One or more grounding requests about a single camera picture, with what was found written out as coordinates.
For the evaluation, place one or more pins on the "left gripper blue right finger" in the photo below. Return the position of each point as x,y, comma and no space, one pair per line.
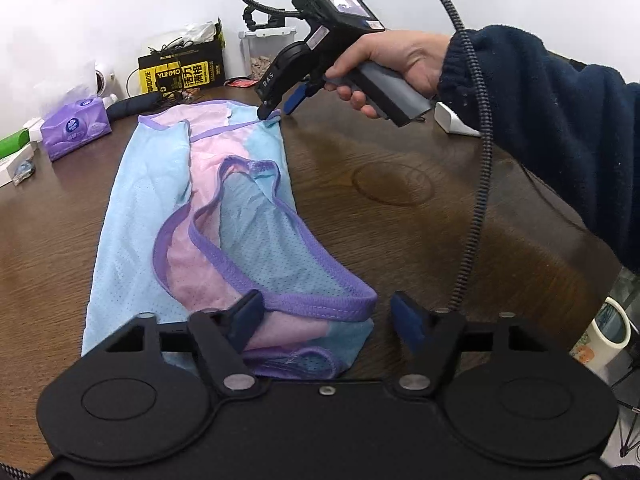
433,339

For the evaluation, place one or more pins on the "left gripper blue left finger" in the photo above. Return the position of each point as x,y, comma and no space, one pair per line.
219,338

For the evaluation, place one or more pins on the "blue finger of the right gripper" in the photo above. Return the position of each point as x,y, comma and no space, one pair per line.
298,96
269,101

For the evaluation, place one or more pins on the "pink blue purple vest garment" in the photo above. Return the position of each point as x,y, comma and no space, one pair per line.
202,212

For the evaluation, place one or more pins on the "dark blue sleeve forearm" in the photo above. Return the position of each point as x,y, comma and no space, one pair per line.
577,130

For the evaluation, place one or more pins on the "person right hand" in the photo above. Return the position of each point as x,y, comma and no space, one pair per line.
417,56

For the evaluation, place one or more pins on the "red snack packet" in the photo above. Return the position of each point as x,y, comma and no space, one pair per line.
240,83

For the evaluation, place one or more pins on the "clear plastic food container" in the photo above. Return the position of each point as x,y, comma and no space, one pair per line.
259,48

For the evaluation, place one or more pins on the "black yellow cardboard box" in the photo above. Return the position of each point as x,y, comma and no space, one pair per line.
188,60

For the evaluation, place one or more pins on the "white mug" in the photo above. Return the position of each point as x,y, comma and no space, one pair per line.
606,336

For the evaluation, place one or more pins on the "purple tissue pack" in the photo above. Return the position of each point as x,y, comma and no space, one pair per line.
73,126

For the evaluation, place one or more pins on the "small blue wrapped packet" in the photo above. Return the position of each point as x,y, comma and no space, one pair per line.
23,171

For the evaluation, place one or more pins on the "green box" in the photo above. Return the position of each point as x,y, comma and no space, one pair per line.
14,142

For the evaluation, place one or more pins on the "white flat box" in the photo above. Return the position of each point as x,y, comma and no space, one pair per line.
10,164

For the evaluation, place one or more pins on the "white security camera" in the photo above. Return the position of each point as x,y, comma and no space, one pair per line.
106,86

